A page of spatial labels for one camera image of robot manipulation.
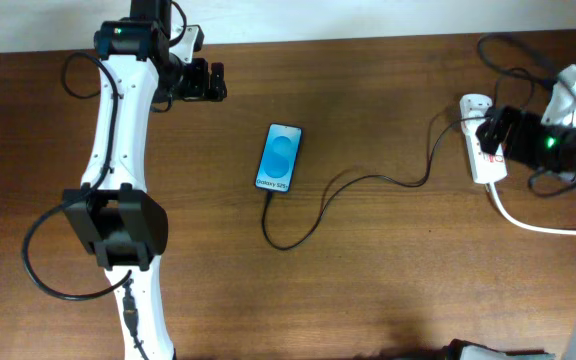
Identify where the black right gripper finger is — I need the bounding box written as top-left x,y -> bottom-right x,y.
485,106 -> 506,125
476,118 -> 506,155

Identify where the black USB charging cable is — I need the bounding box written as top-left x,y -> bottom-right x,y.
260,68 -> 535,252

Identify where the white power strip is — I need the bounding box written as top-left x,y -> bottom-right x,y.
461,118 -> 508,184

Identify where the blue Galaxy smartphone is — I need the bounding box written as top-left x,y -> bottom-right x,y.
254,123 -> 302,193

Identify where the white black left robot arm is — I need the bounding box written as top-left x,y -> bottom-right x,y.
63,1 -> 227,359

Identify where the white USB charger adapter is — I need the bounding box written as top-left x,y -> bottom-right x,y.
459,94 -> 492,127

